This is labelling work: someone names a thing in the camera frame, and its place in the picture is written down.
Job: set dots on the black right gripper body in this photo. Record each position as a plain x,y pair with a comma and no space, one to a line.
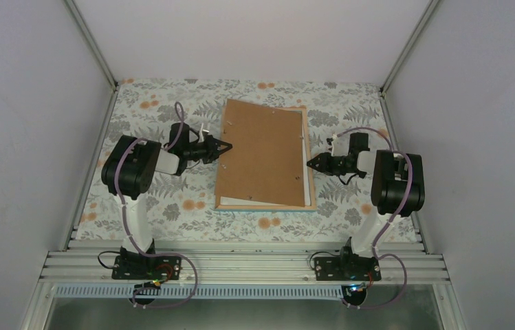
337,168

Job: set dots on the right aluminium corner post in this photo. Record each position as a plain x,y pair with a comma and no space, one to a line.
409,46

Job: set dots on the left aluminium corner post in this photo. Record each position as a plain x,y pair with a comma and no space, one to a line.
90,41

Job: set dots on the sunflower photo print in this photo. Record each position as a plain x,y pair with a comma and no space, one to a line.
305,173

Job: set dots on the aluminium mounting rail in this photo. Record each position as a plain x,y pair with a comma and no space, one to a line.
244,268

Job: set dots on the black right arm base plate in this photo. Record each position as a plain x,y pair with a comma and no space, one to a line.
358,269

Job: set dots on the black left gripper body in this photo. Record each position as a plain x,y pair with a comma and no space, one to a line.
200,153

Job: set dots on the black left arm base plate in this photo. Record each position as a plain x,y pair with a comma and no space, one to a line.
165,268

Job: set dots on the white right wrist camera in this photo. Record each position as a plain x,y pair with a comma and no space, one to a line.
338,146

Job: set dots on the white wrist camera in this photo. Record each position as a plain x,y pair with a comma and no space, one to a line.
203,133
338,146

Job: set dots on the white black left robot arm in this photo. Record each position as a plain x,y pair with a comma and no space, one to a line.
128,174

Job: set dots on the grey slotted cable duct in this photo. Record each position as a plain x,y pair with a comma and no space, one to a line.
202,291

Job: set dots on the aluminium corner post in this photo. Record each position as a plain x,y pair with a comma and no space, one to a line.
90,41
409,46

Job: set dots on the brown cardboard backing board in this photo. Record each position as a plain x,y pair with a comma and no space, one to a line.
261,155

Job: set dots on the teal wooden picture frame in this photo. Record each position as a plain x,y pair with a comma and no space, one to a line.
312,191

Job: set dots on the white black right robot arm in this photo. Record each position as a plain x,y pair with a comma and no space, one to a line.
397,191

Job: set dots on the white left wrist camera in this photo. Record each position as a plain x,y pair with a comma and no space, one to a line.
203,133

